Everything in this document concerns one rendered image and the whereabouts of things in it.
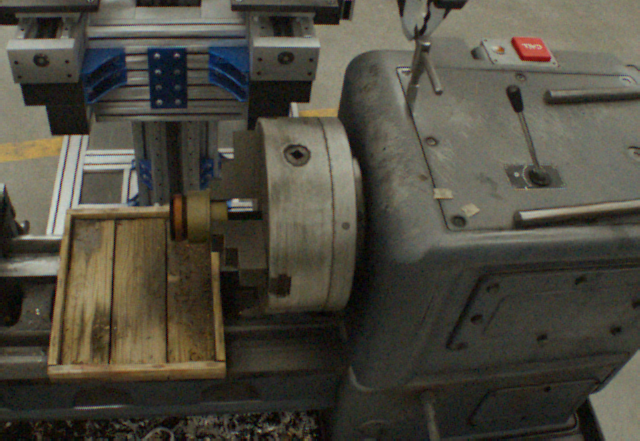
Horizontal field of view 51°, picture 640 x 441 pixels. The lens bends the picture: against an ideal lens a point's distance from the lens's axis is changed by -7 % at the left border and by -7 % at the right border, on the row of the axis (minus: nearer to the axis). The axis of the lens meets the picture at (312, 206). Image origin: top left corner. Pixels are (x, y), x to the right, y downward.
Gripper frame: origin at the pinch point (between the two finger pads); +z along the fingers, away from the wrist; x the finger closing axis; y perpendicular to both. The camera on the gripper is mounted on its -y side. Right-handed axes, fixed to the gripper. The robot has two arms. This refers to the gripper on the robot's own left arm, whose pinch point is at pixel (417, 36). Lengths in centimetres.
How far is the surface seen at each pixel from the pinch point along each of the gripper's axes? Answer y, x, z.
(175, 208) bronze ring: -13.1, 36.9, 23.4
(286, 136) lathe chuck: -10.1, 20.2, 11.4
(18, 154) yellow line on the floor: 114, 104, 135
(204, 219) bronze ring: -14.9, 32.4, 24.1
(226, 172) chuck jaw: -8.9, 28.8, 20.1
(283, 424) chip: -27, 18, 76
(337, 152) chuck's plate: -13.6, 13.1, 11.4
